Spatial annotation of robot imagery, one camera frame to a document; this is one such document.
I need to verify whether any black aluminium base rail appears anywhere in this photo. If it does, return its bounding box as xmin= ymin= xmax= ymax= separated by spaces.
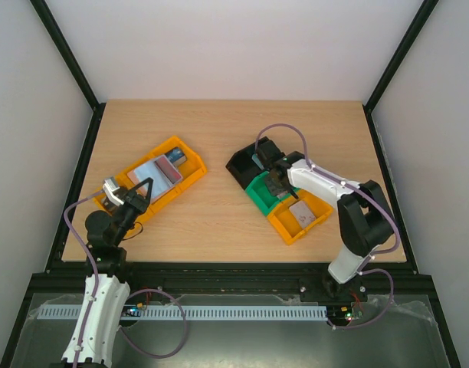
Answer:
xmin=27 ymin=261 xmax=435 ymax=304

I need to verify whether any white slotted cable duct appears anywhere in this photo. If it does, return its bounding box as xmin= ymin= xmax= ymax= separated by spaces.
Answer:
xmin=37 ymin=304 xmax=328 ymax=322

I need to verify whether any yellow triple storage bin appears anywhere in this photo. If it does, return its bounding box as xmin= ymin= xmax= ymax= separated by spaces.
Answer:
xmin=114 ymin=136 xmax=207 ymax=225

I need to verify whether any yellow single storage bin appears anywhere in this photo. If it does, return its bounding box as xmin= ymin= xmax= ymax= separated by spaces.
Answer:
xmin=267 ymin=189 xmax=333 ymax=245

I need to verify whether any black storage bin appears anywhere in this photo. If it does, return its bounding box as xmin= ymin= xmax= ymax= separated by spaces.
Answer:
xmin=225 ymin=143 xmax=266 ymax=190

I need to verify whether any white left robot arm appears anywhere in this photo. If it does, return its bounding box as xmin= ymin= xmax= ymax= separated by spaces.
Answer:
xmin=57 ymin=177 xmax=153 ymax=367

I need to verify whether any blue card stack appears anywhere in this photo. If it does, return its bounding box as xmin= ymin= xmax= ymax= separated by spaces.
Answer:
xmin=165 ymin=146 xmax=187 ymax=167

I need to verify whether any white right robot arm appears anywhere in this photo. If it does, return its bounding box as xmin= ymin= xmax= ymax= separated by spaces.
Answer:
xmin=254 ymin=140 xmax=401 ymax=301

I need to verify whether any teal card stack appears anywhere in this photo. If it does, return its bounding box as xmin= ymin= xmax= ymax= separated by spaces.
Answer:
xmin=251 ymin=153 xmax=264 ymax=169

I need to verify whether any green storage bin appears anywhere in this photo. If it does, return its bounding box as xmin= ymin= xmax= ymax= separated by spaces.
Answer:
xmin=244 ymin=172 xmax=290 ymax=217

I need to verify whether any pale pink card stack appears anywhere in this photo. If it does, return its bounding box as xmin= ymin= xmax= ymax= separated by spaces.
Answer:
xmin=289 ymin=201 xmax=316 ymax=229

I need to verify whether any purple floor cable loop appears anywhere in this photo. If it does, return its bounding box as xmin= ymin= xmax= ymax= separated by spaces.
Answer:
xmin=119 ymin=289 xmax=188 ymax=360

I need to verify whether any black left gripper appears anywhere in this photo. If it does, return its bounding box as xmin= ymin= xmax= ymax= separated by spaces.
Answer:
xmin=113 ymin=177 xmax=153 ymax=245

